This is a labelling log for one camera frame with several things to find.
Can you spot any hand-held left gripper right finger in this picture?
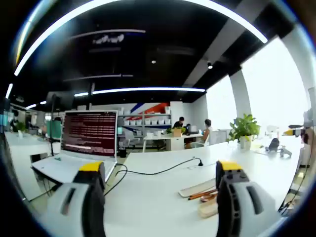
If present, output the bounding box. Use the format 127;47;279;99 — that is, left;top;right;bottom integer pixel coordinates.
216;160;282;237

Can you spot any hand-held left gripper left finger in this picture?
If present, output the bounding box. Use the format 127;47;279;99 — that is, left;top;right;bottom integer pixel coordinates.
45;161;107;237

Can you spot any beige cutlery case base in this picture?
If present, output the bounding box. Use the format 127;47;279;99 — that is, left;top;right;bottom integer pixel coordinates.
197;201;219;219

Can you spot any small grey stand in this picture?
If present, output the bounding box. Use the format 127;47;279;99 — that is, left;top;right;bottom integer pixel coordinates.
280;146;293;158

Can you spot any small black object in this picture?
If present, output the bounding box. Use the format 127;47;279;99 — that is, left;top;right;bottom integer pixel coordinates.
268;138;280;152

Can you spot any white laptop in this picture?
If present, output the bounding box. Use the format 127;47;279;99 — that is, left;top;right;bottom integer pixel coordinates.
31;110;119;185

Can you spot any green potted plant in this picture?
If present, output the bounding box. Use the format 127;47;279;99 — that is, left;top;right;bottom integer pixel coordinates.
227;113;261;150

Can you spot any white far desk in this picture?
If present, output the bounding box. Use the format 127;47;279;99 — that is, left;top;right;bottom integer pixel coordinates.
142;133;205;153

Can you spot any white storage shelf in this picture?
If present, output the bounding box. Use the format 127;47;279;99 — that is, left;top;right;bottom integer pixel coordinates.
118;106;172;139

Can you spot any straight ceiling light strip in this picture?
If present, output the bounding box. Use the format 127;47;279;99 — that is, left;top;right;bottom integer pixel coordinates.
74;86;206;97

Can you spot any curved ceiling light strip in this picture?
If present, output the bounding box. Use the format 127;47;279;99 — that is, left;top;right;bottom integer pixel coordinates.
13;0;269;77

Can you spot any black power cable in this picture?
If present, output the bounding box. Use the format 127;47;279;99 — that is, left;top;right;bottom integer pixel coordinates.
103;157;204;197

